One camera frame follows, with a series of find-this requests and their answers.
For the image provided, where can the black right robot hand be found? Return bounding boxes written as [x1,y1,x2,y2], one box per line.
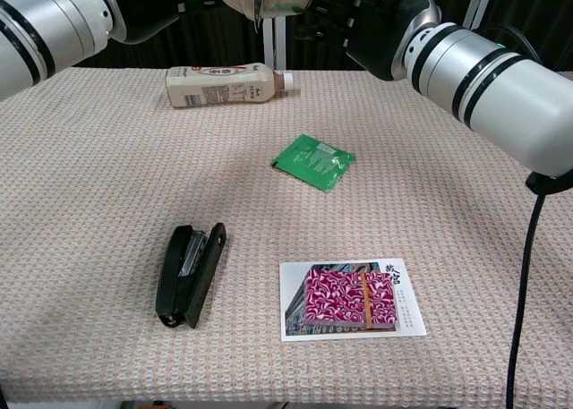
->
[294,0,404,50]

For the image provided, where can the black curtain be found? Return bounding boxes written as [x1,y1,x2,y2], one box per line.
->
[75,0,573,73]

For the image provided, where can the beige milk tea bottle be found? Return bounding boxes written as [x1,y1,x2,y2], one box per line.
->
[165,62,295,109]

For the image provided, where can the green foil packet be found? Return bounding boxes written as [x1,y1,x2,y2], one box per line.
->
[269,132,358,194]

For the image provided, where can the beige waffle tablecloth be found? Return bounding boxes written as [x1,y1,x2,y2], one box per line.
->
[0,66,573,405]

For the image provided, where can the black stapler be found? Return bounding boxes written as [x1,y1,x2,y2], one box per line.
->
[155,222,227,329]

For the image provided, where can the white printed postcard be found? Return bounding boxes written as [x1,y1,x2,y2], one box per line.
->
[278,258,428,342]

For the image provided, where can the pink patterned notebook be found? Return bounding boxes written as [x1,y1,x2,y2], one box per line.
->
[302,267,399,330]

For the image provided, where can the white upright frame post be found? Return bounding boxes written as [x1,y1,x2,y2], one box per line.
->
[261,16,288,71]

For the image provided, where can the white slanted frame post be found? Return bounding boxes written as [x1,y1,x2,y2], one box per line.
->
[461,0,490,30]

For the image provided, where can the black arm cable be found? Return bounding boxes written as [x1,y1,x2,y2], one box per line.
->
[505,170,573,409]

